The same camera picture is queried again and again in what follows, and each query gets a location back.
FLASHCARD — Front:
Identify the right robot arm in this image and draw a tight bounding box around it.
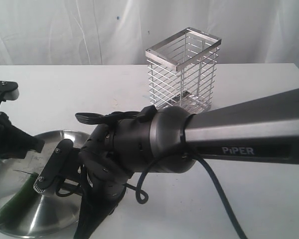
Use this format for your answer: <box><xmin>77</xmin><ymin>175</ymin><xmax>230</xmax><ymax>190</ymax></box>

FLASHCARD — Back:
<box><xmin>74</xmin><ymin>89</ymin><xmax>299</xmax><ymax>239</ymax></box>

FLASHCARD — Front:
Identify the green cucumber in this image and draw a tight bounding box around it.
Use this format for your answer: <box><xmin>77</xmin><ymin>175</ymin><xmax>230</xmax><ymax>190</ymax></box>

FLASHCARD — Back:
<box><xmin>0</xmin><ymin>171</ymin><xmax>39</xmax><ymax>227</ymax></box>

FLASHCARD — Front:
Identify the wire metal utensil rack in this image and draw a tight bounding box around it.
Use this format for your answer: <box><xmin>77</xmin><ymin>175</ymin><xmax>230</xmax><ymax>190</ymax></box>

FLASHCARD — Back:
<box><xmin>146</xmin><ymin>27</ymin><xmax>222</xmax><ymax>114</ymax></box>

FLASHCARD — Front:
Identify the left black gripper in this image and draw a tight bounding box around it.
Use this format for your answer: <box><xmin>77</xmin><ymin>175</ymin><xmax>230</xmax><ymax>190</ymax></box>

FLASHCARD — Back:
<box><xmin>0</xmin><ymin>115</ymin><xmax>45</xmax><ymax>159</ymax></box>

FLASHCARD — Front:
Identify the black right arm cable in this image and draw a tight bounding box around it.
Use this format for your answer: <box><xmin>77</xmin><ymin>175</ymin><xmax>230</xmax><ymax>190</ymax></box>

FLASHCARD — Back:
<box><xmin>74</xmin><ymin>106</ymin><xmax>250</xmax><ymax>239</ymax></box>

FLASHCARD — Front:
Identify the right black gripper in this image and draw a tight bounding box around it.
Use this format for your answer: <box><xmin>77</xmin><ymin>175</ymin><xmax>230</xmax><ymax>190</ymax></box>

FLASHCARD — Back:
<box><xmin>73</xmin><ymin>171</ymin><xmax>127</xmax><ymax>239</ymax></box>

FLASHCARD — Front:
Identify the white backdrop curtain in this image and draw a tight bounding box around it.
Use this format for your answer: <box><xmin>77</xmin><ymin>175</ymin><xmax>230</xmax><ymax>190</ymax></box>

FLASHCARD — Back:
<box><xmin>0</xmin><ymin>0</ymin><xmax>299</xmax><ymax>68</ymax></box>

